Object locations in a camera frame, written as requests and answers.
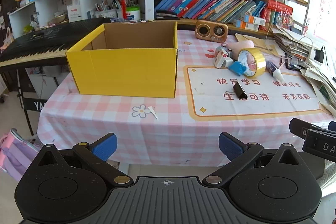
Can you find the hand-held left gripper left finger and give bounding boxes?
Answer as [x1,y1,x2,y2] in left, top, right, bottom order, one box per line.
[39,133,134,187]

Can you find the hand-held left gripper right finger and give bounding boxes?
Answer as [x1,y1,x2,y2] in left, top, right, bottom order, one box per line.
[203,132,300,186]

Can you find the black binder clip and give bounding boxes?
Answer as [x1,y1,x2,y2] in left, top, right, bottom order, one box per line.
[225,82,248,101]

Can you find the yellow cardboard box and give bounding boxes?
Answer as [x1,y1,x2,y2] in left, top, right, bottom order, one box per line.
[66,21,178,98]

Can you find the blue sheet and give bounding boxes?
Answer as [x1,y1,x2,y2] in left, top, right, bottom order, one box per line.
[228,61,248,76]

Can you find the yellow adhesive tape roll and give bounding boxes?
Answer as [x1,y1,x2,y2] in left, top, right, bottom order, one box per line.
[238,48,267,78]

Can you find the small white red carton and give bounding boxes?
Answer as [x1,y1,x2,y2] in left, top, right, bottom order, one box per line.
[214,52,227,68]

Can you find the pink plush toy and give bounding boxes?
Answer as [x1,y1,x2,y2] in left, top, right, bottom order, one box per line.
[231,40,255,56]

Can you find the green booklet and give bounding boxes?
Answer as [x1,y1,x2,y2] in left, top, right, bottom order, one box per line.
[319,85,332,101]

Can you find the pile of loose papers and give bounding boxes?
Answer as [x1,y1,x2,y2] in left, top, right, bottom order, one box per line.
[301,56,336,117]

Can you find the white paper scrap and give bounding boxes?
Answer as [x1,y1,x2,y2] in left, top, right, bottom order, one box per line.
[147,106,159,120]

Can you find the black power adapter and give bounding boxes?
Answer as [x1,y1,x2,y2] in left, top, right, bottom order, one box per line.
[314,46,326,62]

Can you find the black keyboard stand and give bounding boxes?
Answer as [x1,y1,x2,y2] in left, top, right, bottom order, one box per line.
[16,67,62,136]

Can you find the pink backpack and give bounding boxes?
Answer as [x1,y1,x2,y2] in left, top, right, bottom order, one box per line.
[0,128,44,182]

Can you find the brown kraft paper sheets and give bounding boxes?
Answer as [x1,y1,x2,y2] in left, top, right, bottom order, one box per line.
[235,33,284,56]

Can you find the wooden retro radio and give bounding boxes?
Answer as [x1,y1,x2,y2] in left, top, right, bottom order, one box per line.
[195,20,229,43]

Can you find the white orange blue carton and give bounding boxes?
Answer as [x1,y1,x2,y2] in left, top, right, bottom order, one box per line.
[234,20,260,31]
[241,14,266,25]

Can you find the stack of red books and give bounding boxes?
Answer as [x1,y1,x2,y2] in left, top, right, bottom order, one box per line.
[260,0,293,30]

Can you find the black electronic keyboard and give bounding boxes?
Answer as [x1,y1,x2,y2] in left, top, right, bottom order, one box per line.
[0,17,112,68]

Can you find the clear pen holder with pens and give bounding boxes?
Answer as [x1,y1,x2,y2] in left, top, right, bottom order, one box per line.
[94,0,117,18]

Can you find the white pen cup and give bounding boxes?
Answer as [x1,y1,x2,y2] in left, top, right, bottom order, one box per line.
[125,0,141,22]

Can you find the white red label bag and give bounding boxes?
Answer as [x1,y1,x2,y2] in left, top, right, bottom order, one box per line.
[67,4,82,22]

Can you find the black stapler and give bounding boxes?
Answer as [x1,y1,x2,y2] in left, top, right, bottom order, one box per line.
[155,10,179,21]

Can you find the row of leaning blue books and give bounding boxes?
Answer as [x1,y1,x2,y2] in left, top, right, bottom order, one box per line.
[155,0,267,24]

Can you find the small toy camera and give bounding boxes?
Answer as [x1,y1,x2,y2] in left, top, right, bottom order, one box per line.
[216,44,234,59]

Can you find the wall poster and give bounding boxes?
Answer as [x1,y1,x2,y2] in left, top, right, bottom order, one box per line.
[314,0,336,42]

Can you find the white cable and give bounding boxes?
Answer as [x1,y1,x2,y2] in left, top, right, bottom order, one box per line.
[262,0,315,56]

